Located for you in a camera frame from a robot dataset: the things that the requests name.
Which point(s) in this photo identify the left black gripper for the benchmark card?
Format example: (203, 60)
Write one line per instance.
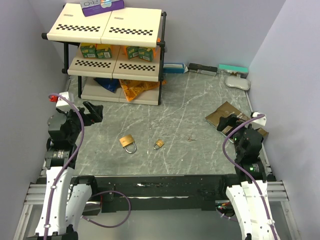
(96, 115)

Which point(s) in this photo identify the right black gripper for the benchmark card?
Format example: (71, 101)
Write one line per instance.
(231, 120)

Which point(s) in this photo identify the small key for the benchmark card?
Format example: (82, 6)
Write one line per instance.
(190, 138)

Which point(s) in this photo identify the small brass padlock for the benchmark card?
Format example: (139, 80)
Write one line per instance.
(158, 144)

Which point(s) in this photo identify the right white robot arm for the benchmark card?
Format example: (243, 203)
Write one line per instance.
(249, 199)

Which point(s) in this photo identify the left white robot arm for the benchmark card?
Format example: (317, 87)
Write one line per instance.
(66, 196)

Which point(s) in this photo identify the brown foil pouch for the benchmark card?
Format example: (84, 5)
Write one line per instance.
(225, 110)

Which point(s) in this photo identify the blue snack bag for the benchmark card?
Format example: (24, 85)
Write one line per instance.
(110, 84)

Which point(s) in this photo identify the grey white pad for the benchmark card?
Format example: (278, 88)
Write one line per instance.
(238, 82)

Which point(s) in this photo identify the large brass padlock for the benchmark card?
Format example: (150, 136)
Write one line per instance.
(126, 141)

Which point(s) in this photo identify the orange snack bag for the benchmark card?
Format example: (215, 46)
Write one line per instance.
(133, 88)

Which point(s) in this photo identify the teal white box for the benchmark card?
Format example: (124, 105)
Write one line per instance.
(224, 69)

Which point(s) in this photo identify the black long box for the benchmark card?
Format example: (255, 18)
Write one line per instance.
(203, 69)

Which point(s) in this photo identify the green yellow carton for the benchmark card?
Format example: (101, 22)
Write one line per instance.
(146, 53)
(104, 51)
(132, 52)
(88, 50)

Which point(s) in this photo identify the cream black three-tier shelf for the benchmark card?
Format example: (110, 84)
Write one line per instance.
(117, 56)

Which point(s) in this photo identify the green yellow carton far left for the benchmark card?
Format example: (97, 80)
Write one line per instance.
(88, 50)

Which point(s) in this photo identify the green yellow carton right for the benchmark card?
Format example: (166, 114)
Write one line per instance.
(146, 53)

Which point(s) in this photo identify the blue white flat box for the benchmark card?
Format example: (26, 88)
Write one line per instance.
(175, 68)

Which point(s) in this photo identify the purple white box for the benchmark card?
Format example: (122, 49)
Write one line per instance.
(95, 7)

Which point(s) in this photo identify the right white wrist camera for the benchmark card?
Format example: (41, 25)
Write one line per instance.
(260, 122)

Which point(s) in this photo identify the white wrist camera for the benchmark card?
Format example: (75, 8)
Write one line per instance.
(260, 122)
(60, 103)

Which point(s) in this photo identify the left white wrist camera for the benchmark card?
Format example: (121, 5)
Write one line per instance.
(60, 103)

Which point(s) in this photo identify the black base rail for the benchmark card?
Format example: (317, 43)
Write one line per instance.
(162, 192)

